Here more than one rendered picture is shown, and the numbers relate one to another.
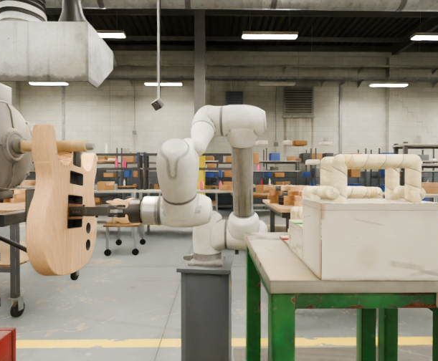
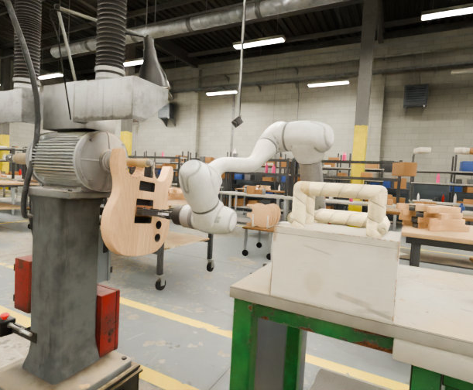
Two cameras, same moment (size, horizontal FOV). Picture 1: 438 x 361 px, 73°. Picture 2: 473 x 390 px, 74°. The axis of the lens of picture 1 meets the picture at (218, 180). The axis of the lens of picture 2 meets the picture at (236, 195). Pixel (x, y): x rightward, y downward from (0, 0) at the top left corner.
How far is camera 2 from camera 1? 0.50 m
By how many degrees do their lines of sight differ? 28
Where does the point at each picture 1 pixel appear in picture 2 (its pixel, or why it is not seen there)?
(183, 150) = (193, 170)
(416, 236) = (365, 271)
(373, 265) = (317, 292)
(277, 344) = (235, 341)
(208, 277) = not seen: hidden behind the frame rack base
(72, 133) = (239, 138)
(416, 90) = not seen: outside the picture
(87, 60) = (132, 104)
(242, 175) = not seen: hidden behind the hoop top
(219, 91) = (396, 86)
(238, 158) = (303, 174)
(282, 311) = (240, 314)
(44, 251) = (109, 236)
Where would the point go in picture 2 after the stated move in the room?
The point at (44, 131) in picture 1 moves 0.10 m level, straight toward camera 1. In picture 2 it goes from (116, 153) to (107, 151)
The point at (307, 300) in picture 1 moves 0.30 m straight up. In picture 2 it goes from (262, 311) to (270, 193)
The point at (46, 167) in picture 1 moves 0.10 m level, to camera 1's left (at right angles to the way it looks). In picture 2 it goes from (118, 178) to (99, 176)
